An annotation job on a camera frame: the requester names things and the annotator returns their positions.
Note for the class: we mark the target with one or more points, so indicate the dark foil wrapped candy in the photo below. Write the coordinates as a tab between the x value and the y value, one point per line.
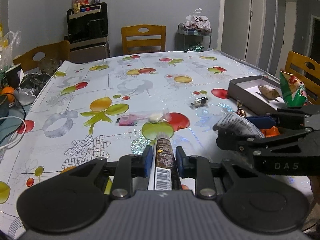
240	111

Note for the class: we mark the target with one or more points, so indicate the wooden chair far left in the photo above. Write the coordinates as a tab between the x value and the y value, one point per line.
59	51

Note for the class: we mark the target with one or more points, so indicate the black plastic bag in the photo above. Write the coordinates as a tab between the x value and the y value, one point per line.
34	82

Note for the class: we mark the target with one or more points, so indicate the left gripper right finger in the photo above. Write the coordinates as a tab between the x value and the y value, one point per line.
199	169

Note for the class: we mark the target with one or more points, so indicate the clear pink candy packet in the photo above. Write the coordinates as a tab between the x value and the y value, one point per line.
141	118

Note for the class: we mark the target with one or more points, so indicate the dark round bowl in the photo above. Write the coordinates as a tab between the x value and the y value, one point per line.
4	106

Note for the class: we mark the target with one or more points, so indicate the small brown snack packet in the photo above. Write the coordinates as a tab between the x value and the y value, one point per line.
268	92

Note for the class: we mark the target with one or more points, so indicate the white label snack packet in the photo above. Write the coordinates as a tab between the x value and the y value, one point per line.
237	124

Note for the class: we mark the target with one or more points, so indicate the wooden chair far middle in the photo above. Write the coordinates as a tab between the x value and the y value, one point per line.
143	38

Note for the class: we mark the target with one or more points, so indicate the wooden chair right side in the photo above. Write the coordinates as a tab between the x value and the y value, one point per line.
307	70

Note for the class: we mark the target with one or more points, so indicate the grey cardboard box tray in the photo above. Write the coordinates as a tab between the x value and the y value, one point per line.
246	90

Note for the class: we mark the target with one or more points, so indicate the wooden chair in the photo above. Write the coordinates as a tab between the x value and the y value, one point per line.
59	51
307	70
143	38

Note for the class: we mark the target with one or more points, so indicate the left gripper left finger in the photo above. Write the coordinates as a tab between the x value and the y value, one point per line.
125	169

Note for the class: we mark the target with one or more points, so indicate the dark chocolate bar wrapper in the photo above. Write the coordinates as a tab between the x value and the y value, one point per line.
164	175

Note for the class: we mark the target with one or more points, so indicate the orange foil snack stick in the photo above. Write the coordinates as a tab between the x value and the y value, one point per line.
270	132

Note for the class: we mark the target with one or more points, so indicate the black water dispenser cabinet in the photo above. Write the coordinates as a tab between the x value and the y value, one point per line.
88	33

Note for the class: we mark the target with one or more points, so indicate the green chip bag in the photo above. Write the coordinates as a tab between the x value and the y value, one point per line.
293	90

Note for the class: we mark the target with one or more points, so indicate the glass side cart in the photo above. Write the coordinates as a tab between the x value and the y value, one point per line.
192	39

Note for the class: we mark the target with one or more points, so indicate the panda candy packet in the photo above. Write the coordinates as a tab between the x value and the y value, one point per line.
199	102

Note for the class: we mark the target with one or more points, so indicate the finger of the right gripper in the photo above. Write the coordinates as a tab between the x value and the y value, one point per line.
242	139
294	118

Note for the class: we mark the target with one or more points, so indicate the fruit pattern tablecloth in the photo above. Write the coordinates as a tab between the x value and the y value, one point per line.
116	106

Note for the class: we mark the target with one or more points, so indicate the white Dove plastic bag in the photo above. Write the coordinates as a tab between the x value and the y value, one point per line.
197	23

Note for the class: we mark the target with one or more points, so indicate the orange fruit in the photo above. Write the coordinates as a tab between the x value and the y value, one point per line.
9	92

